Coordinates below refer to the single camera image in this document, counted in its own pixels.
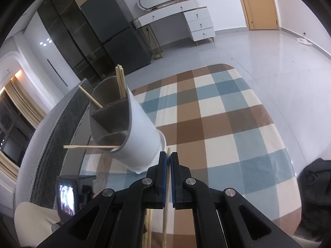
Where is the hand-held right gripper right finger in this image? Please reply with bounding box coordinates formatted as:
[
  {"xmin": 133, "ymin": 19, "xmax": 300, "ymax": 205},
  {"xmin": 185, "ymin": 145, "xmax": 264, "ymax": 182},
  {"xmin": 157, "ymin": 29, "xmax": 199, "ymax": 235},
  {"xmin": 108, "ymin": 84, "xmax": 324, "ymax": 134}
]
[{"xmin": 170, "ymin": 151, "xmax": 302, "ymax": 248}]

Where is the brown blue checked blanket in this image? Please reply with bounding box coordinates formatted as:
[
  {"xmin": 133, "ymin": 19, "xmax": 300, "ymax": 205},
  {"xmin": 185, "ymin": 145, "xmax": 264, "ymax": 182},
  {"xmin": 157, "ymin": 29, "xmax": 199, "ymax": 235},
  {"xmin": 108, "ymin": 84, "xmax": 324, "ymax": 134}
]
[{"xmin": 79, "ymin": 63, "xmax": 302, "ymax": 238}]

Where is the white desk with drawers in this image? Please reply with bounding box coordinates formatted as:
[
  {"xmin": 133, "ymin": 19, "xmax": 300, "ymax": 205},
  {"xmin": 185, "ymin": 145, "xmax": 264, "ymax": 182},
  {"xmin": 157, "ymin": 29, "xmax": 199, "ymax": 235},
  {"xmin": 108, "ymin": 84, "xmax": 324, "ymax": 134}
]
[{"xmin": 132, "ymin": 0, "xmax": 216, "ymax": 46}]

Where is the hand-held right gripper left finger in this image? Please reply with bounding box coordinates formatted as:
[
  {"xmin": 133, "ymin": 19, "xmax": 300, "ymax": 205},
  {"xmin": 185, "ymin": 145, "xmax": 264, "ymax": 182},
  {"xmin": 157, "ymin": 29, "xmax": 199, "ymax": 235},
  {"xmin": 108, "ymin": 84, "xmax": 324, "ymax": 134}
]
[{"xmin": 36, "ymin": 151, "xmax": 168, "ymax": 248}]

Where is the dark glass cabinet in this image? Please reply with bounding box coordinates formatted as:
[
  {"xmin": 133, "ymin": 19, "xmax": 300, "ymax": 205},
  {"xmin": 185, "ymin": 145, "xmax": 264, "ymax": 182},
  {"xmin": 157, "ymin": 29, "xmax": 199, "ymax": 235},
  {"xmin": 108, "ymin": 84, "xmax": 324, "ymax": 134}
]
[{"xmin": 36, "ymin": 0, "xmax": 104, "ymax": 87}]

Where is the cream pillow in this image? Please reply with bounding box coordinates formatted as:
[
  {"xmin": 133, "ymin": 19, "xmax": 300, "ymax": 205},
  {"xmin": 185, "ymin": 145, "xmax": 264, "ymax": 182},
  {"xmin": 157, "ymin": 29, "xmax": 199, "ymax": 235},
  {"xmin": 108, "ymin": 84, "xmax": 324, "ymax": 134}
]
[{"xmin": 14, "ymin": 202, "xmax": 62, "ymax": 247}]

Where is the black wall strip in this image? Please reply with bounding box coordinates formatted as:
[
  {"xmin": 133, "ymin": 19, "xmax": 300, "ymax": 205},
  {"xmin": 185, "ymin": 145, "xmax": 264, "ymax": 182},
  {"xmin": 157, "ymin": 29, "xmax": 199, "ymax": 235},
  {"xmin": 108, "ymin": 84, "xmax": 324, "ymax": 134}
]
[{"xmin": 47, "ymin": 59, "xmax": 68, "ymax": 87}]

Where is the wooden door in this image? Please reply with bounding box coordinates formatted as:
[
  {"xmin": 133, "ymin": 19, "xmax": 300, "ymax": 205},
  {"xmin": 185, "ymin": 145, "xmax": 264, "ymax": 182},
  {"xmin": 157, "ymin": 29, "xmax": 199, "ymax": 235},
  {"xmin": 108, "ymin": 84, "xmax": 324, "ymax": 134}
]
[{"xmin": 233, "ymin": 0, "xmax": 280, "ymax": 31}]

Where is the beige curtain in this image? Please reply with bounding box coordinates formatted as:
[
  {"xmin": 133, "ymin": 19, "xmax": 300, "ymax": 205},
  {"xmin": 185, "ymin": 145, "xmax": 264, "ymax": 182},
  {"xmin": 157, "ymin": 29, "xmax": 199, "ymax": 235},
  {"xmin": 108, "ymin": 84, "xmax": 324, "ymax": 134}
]
[{"xmin": 4, "ymin": 80, "xmax": 47, "ymax": 130}]

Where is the white cylindrical utensil holder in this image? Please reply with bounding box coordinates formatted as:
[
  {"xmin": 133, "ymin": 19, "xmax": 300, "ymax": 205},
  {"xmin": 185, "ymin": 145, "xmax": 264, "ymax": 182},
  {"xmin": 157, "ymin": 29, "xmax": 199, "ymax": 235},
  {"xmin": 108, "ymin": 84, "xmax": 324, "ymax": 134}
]
[{"xmin": 89, "ymin": 76, "xmax": 166, "ymax": 174}]

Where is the grey refrigerator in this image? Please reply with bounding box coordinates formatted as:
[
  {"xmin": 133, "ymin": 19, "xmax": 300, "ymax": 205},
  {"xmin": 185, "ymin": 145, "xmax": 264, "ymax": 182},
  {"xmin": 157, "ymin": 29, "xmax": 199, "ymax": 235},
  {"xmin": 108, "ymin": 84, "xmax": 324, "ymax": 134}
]
[{"xmin": 80, "ymin": 0, "xmax": 152, "ymax": 74}]

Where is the gold frame stool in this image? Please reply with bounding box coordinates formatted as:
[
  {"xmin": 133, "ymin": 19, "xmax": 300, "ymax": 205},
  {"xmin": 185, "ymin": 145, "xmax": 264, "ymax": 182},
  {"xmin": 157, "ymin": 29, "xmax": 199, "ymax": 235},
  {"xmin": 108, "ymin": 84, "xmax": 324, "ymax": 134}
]
[{"xmin": 143, "ymin": 26, "xmax": 163, "ymax": 60}]

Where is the black bag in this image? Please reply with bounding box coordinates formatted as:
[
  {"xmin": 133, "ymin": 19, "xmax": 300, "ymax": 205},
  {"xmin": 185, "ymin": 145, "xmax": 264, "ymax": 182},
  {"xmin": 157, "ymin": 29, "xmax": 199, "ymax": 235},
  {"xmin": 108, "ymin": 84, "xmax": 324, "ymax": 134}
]
[{"xmin": 297, "ymin": 157, "xmax": 331, "ymax": 241}]

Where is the dark quilted bed headboard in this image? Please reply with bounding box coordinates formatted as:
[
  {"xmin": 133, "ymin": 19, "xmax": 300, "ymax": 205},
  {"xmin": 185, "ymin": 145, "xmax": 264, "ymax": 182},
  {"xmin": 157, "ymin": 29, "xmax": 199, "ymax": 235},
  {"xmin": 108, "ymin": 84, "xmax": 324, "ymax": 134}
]
[{"xmin": 14, "ymin": 79, "xmax": 95, "ymax": 210}]

